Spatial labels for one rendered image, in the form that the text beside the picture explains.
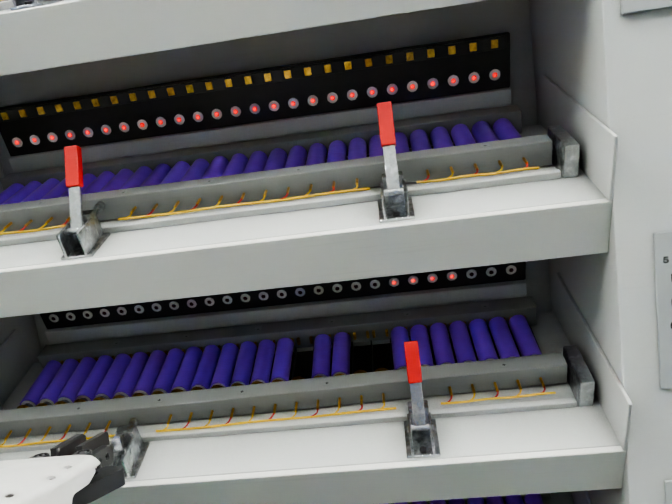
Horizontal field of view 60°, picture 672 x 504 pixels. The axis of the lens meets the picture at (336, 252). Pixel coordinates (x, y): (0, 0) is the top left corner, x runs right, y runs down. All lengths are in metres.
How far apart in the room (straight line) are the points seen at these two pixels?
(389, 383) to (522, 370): 0.12
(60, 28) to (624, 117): 0.43
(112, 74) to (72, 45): 0.20
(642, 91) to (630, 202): 0.08
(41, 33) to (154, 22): 0.09
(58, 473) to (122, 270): 0.17
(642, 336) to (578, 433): 0.10
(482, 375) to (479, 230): 0.15
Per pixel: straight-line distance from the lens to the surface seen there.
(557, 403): 0.56
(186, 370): 0.63
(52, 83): 0.75
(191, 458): 0.57
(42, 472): 0.43
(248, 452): 0.55
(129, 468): 0.57
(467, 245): 0.47
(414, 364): 0.51
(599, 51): 0.49
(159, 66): 0.70
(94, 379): 0.68
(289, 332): 0.64
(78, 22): 0.52
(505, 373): 0.56
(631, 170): 0.48
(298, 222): 0.48
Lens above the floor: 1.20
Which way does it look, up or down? 9 degrees down
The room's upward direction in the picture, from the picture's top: 7 degrees counter-clockwise
